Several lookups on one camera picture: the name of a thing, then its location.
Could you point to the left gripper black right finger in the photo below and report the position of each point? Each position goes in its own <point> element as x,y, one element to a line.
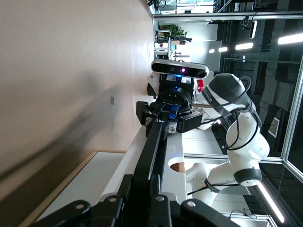
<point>161,210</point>

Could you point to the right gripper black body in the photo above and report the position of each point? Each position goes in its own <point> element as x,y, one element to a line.
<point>175,97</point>

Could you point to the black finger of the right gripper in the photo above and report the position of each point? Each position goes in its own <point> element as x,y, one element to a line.
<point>189,121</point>
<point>142,113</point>

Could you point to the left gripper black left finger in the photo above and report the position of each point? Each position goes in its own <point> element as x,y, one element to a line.
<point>109,210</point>

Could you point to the white-fronted wooden drawer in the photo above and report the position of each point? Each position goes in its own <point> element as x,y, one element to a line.
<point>175,149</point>

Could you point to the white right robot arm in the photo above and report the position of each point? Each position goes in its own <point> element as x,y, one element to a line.
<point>239,132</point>

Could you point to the small red knob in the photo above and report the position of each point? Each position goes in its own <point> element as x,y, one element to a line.
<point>200,85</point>

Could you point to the small brown tape patch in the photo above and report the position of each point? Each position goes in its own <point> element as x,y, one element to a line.
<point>112,100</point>

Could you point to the green potted plant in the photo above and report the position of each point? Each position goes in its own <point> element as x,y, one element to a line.
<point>176,30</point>

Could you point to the long white ceiling light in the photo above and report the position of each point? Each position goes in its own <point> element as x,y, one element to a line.
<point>290,39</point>
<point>222,49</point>
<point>244,46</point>

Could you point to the white oval mounted device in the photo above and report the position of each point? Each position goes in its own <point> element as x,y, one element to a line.
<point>253,29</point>

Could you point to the white light strip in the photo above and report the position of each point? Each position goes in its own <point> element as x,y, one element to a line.
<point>270,203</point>

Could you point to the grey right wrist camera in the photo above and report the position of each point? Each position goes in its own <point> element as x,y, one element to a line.
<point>180,69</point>

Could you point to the aluminium frame post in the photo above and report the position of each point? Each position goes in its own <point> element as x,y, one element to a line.
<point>292,118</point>

